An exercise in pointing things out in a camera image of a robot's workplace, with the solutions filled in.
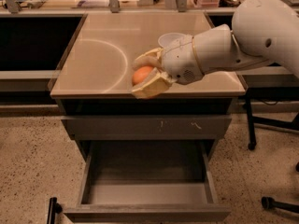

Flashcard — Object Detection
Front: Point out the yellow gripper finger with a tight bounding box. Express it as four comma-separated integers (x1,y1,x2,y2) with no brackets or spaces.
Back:
132,48,163,70
132,68,176,99

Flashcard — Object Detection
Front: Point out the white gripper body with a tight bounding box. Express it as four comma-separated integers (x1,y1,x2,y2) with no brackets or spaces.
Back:
161,35,204,85

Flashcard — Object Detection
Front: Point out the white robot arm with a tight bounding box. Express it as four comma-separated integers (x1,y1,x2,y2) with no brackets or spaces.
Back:
132,0,299,99

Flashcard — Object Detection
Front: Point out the black chair leg caster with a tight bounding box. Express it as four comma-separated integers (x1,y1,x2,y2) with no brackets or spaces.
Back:
261,197,299,214

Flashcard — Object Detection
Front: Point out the grey drawer cabinet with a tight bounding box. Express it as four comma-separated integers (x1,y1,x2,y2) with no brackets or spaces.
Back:
50,12,246,154

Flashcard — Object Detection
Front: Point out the black handle bottom left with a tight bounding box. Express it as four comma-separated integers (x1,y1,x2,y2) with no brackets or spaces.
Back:
47,197,63,224

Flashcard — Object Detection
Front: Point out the black table leg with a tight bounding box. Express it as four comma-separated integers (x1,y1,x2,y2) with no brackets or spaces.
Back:
245,95,256,150

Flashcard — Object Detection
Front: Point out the orange fruit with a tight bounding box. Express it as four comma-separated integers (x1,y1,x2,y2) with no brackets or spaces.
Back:
132,65,153,85

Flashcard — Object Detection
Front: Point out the open middle drawer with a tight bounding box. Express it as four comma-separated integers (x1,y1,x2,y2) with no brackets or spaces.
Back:
64,140,230,223

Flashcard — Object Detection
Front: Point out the white ceramic bowl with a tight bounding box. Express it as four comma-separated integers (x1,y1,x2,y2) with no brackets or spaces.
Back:
158,33,184,48

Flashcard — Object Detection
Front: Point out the closed top drawer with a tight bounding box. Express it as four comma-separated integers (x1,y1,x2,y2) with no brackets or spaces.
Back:
62,115,232,141

